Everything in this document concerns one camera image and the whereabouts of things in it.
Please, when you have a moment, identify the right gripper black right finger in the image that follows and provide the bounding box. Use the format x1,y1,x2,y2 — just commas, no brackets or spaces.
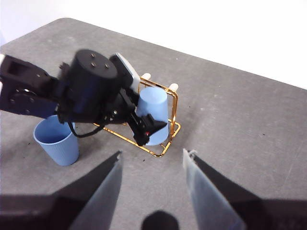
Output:
182,148,307,230

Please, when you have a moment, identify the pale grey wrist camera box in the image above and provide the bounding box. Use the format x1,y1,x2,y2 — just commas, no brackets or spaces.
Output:
114,52,141,94

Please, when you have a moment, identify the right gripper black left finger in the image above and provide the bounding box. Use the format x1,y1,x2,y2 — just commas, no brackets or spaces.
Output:
0,150,124,230

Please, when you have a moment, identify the blue ribbed plastic cup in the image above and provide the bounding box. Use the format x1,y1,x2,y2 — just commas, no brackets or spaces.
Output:
33,115,80,167
136,86,170,147

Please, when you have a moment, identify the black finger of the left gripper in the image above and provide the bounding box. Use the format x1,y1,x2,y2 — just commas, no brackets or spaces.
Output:
131,126,151,147
141,114,168,135

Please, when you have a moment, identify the gold wire cup rack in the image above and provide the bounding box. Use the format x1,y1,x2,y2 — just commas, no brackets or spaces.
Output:
92,73,182,158

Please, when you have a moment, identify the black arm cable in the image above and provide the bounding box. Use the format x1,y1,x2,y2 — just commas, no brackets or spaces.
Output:
68,121,105,139

